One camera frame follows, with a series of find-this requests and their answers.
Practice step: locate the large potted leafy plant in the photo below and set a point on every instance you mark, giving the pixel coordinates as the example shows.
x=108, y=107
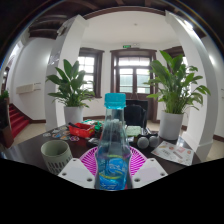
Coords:
x=170, y=125

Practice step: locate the small potted leafy plant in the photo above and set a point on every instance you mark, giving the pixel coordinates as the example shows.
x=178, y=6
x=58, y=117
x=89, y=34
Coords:
x=73, y=115

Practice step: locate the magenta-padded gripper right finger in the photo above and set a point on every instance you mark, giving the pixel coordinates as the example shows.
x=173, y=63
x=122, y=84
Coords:
x=148, y=171

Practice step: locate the printed white paper sheet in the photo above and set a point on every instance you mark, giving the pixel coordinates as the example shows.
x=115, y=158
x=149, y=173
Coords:
x=173, y=152

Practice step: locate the clear blue-capped water bottle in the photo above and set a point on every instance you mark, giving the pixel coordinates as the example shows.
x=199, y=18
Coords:
x=113, y=150

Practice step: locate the wide brown-framed window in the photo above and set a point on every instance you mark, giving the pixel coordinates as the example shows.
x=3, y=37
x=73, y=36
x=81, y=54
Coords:
x=88, y=66

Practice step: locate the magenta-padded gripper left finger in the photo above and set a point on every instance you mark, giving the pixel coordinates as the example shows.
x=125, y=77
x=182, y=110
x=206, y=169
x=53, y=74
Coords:
x=76, y=171

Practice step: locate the flat black device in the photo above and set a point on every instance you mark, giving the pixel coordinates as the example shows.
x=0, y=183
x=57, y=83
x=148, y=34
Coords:
x=92, y=142

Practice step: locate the brown glazed double door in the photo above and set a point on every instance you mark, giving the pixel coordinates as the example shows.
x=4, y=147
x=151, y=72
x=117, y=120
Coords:
x=133, y=75

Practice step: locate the red plastic box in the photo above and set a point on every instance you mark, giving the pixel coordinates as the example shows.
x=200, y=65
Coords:
x=81, y=130

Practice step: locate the pale green patterned cup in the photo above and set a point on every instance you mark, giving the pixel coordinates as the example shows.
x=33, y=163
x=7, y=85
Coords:
x=56, y=156

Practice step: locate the green exit sign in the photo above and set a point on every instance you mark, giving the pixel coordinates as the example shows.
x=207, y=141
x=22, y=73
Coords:
x=126, y=46

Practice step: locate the black office chair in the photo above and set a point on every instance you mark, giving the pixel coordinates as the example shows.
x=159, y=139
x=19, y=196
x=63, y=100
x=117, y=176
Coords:
x=136, y=113

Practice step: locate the narrow brown-framed window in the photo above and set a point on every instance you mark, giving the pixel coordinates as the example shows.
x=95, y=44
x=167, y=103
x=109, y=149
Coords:
x=175, y=51

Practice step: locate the red carpeted staircase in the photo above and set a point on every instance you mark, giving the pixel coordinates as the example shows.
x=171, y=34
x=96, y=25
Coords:
x=18, y=120

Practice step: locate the colourful round stickers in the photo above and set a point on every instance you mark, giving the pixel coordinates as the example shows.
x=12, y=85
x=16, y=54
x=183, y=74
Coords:
x=61, y=134

